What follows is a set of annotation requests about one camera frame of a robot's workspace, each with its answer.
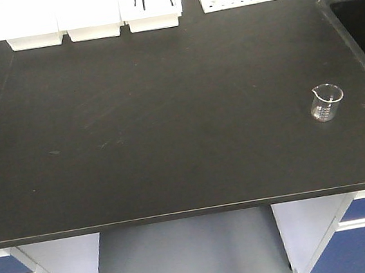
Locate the white storage bin right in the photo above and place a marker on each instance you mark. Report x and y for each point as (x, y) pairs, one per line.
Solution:
(159, 14)

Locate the white storage bin middle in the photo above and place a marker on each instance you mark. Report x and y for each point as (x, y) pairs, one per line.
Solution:
(88, 19)

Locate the white storage bin left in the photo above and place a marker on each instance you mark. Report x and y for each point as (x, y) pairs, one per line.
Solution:
(28, 24)

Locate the white storage bin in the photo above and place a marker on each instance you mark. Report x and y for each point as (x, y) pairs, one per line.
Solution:
(28, 24)
(159, 14)
(88, 19)

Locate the small clear glass beaker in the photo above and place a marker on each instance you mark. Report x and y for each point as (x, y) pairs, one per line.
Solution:
(326, 99)

